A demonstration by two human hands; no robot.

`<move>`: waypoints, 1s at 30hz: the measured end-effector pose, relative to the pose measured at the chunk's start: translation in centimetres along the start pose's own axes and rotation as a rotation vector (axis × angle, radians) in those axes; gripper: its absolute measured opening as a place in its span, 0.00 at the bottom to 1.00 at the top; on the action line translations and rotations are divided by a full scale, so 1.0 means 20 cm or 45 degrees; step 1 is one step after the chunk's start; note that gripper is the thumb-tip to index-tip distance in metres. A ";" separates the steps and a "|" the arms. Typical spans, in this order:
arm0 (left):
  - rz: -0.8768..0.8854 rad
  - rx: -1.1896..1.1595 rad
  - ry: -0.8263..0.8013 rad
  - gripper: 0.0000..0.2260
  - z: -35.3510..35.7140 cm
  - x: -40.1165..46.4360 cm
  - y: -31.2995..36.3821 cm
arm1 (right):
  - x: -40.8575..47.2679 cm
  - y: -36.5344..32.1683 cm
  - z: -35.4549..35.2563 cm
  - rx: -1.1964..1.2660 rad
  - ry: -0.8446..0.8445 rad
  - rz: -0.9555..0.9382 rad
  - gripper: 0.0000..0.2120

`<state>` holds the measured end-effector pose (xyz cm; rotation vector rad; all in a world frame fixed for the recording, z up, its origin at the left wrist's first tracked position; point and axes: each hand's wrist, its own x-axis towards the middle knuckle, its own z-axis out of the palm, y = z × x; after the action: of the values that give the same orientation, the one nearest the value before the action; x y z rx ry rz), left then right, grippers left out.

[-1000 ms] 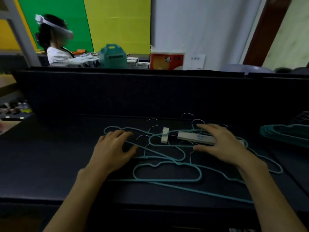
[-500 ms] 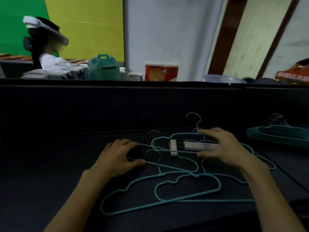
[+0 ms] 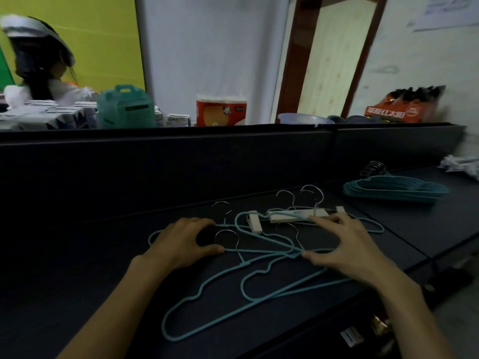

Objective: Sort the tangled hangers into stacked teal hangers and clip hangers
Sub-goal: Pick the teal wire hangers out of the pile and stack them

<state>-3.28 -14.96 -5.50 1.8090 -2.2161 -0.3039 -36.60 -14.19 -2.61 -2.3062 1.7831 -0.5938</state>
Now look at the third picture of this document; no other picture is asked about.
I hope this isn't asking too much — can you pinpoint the person's left hand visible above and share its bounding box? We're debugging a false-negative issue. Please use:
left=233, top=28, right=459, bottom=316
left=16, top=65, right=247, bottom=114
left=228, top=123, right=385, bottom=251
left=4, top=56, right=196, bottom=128
left=144, top=217, right=225, bottom=273

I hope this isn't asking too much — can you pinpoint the person's right hand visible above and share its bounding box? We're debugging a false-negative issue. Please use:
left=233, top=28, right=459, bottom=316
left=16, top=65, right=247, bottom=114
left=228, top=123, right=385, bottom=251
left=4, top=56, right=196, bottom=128
left=301, top=212, right=399, bottom=288

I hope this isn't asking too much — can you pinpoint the stack of teal hangers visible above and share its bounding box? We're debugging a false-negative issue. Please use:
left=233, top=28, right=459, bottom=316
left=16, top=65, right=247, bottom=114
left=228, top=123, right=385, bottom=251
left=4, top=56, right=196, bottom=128
left=342, top=160, right=451, bottom=204

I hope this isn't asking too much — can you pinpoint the pile of mixed hangers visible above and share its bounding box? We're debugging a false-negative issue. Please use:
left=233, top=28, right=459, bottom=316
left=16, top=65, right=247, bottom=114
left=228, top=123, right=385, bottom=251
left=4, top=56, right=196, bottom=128
left=148, top=184, right=385, bottom=343

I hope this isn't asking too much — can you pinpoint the pile of white clip hangers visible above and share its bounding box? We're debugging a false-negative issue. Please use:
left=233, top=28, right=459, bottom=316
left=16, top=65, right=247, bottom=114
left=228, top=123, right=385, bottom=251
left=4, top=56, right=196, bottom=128
left=438, top=155, right=479, bottom=182

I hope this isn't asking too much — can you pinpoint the person's left forearm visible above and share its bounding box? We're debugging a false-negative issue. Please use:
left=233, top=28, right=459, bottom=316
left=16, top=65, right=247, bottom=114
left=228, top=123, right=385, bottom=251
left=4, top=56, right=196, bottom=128
left=56, top=256, right=177, bottom=359

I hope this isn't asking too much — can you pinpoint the person's right forearm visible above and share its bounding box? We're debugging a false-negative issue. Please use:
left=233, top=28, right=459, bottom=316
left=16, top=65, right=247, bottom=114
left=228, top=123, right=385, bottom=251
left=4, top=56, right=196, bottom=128
left=374, top=265, right=459, bottom=359

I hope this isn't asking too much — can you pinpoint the black back panel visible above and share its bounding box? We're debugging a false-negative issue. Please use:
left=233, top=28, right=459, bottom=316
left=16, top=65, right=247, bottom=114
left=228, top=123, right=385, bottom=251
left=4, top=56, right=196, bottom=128
left=0, top=123, right=467, bottom=228

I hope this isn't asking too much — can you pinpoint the row of white small boxes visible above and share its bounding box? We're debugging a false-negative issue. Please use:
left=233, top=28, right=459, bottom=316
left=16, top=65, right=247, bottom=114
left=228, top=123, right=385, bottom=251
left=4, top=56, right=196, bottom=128
left=0, top=100, right=192, bottom=131

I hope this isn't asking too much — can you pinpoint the grey round container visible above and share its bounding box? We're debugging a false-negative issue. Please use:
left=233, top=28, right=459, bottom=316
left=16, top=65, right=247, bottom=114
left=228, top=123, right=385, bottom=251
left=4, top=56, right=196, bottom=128
left=327, top=115, right=379, bottom=125

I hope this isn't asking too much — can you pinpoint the red tissue pack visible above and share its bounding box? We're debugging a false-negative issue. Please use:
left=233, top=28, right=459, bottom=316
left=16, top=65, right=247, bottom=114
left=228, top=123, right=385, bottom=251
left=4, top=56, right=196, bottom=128
left=196, top=94, right=247, bottom=127

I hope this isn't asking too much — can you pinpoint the lavender plastic basin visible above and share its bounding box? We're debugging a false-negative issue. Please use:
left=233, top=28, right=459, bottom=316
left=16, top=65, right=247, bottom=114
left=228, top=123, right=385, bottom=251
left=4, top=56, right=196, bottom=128
left=277, top=113, right=336, bottom=126

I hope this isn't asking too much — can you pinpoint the orange snack carton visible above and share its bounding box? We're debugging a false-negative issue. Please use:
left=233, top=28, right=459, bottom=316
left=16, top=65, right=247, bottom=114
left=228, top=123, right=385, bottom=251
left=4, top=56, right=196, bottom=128
left=364, top=85, right=447, bottom=124

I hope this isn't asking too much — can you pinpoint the brown door frame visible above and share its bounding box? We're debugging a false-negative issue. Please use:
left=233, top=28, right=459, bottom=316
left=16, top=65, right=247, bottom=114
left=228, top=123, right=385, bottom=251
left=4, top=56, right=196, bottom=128
left=275, top=0, right=390, bottom=124

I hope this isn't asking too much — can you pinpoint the yellow wall panel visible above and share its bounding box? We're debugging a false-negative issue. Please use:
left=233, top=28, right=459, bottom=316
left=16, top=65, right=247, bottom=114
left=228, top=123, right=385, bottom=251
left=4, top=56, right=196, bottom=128
left=0, top=0, right=146, bottom=92

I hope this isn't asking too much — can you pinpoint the green wall panel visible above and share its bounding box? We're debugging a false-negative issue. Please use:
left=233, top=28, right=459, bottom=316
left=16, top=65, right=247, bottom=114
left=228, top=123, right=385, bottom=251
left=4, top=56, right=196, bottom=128
left=0, top=44, right=15, bottom=86

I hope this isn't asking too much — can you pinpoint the white wall notice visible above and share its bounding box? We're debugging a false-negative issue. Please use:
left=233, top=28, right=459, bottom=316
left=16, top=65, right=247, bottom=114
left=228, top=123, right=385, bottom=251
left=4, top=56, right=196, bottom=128
left=413, top=0, right=479, bottom=32

